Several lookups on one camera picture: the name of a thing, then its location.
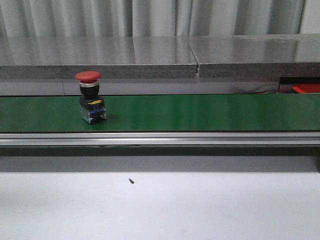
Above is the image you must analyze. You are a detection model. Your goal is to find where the green conveyor belt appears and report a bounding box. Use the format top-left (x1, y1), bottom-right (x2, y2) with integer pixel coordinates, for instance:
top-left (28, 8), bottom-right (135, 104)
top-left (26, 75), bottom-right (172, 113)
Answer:
top-left (0, 93), bottom-right (320, 133)

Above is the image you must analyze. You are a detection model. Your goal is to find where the grey stone counter slab right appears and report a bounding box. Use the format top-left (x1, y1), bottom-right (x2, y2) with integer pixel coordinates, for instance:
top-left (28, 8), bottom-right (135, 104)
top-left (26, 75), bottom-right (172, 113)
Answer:
top-left (188, 34), bottom-right (320, 78)

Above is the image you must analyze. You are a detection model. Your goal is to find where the grey stone counter slab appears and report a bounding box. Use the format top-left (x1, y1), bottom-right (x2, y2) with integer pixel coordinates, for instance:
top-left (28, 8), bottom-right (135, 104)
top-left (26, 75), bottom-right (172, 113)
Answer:
top-left (0, 36), bottom-right (198, 80)
top-left (188, 34), bottom-right (320, 78)

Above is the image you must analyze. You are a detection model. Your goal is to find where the red plastic tray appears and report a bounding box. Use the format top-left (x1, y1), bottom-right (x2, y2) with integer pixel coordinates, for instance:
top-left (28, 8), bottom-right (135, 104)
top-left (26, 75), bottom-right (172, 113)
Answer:
top-left (292, 83), bottom-right (320, 94)

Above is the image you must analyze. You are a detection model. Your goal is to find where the grey stone counter slab left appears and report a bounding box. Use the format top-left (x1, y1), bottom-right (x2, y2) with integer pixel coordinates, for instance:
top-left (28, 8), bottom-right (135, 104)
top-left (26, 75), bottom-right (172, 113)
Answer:
top-left (0, 36), bottom-right (198, 80)

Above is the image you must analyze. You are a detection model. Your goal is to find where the white pleated curtain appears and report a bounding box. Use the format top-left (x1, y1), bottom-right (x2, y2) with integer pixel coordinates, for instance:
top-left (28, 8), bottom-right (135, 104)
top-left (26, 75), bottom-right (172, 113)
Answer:
top-left (0, 0), bottom-right (320, 37)

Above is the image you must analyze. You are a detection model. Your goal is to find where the aluminium conveyor frame rail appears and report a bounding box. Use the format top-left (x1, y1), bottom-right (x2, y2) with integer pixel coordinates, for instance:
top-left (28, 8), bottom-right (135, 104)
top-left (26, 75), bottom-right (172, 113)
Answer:
top-left (0, 131), bottom-right (320, 173)

